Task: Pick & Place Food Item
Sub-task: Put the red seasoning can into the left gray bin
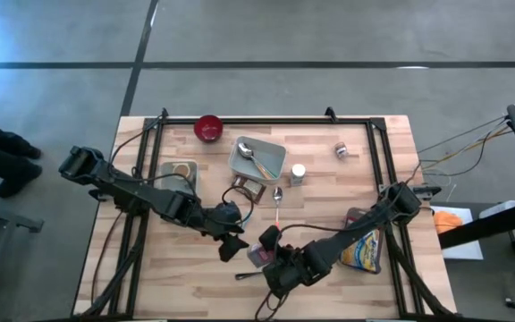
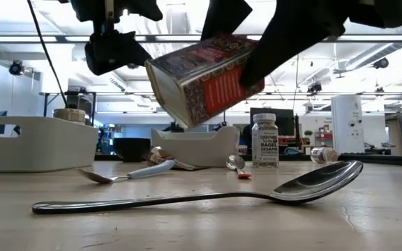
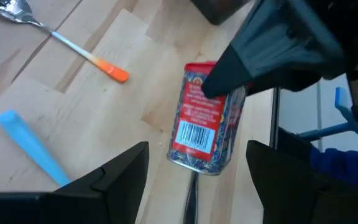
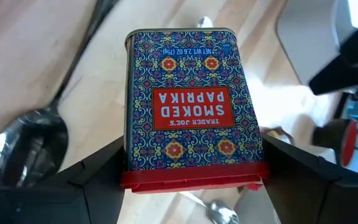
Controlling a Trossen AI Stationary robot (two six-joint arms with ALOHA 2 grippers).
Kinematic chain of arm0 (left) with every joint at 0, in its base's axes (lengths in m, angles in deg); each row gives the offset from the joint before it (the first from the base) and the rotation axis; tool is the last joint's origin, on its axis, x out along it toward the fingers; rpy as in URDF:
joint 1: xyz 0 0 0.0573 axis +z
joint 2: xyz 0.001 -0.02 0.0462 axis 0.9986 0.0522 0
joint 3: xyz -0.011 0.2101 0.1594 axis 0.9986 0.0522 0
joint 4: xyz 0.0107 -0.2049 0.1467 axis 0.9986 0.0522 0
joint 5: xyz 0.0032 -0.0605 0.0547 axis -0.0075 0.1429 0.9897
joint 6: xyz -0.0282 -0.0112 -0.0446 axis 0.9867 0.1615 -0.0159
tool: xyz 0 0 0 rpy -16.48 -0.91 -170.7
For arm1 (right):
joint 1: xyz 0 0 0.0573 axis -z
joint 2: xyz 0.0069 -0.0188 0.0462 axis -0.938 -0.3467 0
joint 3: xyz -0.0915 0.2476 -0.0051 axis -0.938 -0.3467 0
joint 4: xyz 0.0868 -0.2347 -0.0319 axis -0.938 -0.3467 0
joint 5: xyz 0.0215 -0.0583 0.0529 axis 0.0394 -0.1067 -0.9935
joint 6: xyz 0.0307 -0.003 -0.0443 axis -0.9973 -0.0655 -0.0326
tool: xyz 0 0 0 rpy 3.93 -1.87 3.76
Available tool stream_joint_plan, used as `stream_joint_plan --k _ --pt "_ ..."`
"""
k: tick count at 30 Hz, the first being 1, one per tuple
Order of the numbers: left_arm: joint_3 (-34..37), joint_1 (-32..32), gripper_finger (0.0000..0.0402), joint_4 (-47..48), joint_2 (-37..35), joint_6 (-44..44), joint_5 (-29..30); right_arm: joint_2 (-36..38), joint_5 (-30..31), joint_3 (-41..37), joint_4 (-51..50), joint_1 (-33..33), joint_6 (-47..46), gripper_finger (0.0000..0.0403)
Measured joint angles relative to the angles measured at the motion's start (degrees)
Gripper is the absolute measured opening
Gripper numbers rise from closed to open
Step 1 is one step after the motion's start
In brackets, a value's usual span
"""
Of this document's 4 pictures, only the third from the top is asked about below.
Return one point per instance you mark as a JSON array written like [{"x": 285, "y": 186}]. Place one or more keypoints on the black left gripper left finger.
[{"x": 73, "y": 205}]

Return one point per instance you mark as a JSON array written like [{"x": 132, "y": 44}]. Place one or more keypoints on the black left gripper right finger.
[{"x": 306, "y": 202}]

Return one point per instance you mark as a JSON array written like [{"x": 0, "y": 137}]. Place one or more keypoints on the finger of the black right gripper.
[{"x": 259, "y": 56}]

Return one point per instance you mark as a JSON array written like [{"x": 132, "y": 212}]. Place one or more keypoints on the smoked paprika tin red lid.
[{"x": 197, "y": 124}]

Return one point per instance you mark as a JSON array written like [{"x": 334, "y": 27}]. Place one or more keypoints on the person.
[{"x": 346, "y": 165}]

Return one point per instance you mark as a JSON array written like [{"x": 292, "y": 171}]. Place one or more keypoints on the dark translucent plastic bin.
[{"x": 219, "y": 11}]

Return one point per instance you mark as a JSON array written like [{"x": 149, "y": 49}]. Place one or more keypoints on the dark steel spoon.
[{"x": 191, "y": 202}]

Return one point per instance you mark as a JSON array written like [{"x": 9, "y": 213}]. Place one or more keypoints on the blue plastic frame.
[{"x": 342, "y": 99}]

